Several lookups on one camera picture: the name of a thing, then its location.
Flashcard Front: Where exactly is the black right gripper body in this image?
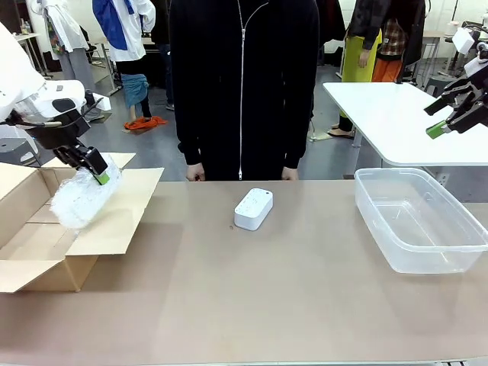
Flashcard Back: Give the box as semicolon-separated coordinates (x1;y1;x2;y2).
441;74;488;134

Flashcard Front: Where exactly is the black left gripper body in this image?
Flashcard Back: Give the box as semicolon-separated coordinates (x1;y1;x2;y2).
28;110;95;169

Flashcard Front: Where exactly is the bubble clock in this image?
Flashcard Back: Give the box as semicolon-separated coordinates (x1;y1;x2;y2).
50;152;124;230

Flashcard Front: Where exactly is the white power strip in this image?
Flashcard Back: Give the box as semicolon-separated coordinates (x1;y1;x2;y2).
233;187;274;232

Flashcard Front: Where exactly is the person's left forearm black sleeve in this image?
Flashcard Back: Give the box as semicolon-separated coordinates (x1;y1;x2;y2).
282;110;310;170

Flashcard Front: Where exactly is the person's right forearm black sleeve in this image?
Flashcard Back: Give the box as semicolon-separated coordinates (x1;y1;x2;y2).
177;110;207;167

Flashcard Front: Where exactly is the person's right hand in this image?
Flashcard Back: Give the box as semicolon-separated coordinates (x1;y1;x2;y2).
185;162;207;182

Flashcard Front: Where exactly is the white table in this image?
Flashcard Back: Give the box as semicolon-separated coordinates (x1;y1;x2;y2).
323;82;488;168

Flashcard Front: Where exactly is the orange cloth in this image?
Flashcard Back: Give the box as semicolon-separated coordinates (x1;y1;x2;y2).
124;117;169;132

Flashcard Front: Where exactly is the figure in orange trousers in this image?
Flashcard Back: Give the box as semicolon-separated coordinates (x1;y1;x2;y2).
371;0;426;84

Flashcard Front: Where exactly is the open brown cardboard box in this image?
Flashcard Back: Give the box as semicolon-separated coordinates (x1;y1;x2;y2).
0;152;165;294

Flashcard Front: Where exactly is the teal cloth wrap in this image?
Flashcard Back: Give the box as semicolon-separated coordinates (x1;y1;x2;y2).
121;73;149;111

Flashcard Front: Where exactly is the clear plastic container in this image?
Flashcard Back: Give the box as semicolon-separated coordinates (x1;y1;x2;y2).
354;167;488;275

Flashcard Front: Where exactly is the wooden desk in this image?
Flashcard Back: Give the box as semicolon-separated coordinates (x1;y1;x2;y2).
11;32;42;77

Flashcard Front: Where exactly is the mannequin in white colourful garment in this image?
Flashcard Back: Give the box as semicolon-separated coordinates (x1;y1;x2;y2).
36;0;96;92

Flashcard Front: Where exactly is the background person in jeans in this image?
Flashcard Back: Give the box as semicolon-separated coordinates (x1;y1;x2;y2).
143;0;176;111

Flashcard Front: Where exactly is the mannequin in white blue jacket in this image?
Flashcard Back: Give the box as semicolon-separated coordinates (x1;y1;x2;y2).
92;0;156;64

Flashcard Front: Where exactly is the dark hanging garment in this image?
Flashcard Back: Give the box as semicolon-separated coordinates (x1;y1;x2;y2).
316;0;348;68

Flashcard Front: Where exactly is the person in black jacket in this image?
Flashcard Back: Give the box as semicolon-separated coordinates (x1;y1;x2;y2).
169;0;320;182

